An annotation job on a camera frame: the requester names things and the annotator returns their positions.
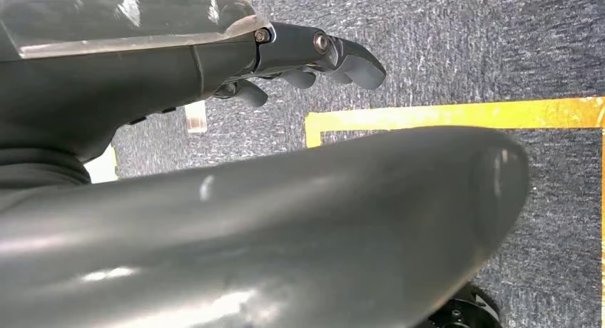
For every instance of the small white post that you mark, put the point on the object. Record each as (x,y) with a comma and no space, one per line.
(196,116)

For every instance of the white flat panel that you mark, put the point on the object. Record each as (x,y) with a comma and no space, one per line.
(102,169)

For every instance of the yellow floor tape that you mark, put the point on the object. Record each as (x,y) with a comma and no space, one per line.
(425,115)

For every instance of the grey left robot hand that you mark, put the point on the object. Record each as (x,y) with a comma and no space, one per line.
(118,80)

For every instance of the black robot foot base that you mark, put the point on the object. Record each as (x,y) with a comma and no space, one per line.
(465,311)

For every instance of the ribbed grey left arm sleeve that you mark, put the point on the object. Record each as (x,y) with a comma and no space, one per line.
(38,170)

